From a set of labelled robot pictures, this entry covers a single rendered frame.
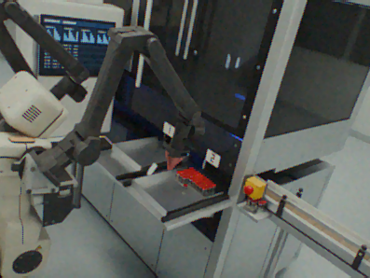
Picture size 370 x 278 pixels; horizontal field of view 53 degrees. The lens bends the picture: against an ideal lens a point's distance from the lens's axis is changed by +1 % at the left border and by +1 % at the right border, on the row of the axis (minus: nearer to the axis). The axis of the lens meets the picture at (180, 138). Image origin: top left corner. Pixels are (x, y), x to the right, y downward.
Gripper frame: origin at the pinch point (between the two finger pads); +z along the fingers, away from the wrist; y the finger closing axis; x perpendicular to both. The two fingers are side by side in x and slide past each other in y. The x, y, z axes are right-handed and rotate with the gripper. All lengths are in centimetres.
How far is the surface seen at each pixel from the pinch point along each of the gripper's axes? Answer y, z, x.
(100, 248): 40, 103, 73
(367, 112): 499, -16, 101
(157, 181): 15.3, 17.6, 18.4
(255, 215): 39.4, 14.2, -22.7
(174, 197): 14.3, 17.9, 4.5
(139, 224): 47, 70, 52
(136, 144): 27, 15, 54
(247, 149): 33.4, -12.6, -9.9
